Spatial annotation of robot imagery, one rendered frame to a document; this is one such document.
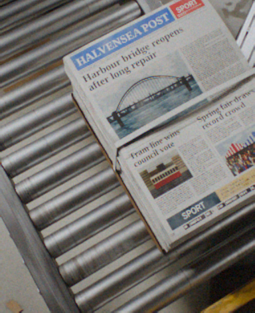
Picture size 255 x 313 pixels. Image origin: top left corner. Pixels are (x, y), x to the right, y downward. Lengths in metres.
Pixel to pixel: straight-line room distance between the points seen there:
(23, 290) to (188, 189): 1.12
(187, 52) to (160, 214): 0.29
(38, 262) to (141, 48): 0.47
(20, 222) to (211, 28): 0.53
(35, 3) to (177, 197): 0.62
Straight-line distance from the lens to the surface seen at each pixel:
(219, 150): 0.84
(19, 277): 1.84
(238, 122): 0.86
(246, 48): 1.86
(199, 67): 0.89
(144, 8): 1.20
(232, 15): 2.19
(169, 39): 0.90
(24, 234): 1.04
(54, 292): 1.02
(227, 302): 1.03
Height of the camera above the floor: 1.82
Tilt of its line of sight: 74 degrees down
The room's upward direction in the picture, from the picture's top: 9 degrees clockwise
